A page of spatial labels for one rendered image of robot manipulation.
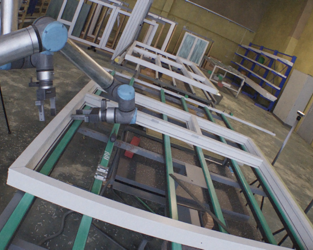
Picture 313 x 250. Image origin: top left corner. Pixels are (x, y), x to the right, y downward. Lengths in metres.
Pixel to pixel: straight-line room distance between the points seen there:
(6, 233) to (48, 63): 0.85
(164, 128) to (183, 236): 1.03
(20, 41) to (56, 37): 0.14
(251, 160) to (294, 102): 8.73
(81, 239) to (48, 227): 1.21
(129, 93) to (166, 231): 0.74
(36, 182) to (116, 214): 0.30
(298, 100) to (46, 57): 10.01
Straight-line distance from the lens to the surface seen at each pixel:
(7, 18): 1.43
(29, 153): 1.11
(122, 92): 1.46
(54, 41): 1.12
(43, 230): 2.11
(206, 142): 2.00
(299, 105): 10.92
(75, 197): 0.98
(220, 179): 1.82
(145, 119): 1.91
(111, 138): 1.51
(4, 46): 1.09
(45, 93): 1.40
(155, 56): 5.26
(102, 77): 1.49
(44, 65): 1.41
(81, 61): 1.40
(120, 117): 1.55
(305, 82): 10.79
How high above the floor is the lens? 1.54
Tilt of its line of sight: 20 degrees down
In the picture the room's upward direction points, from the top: 24 degrees clockwise
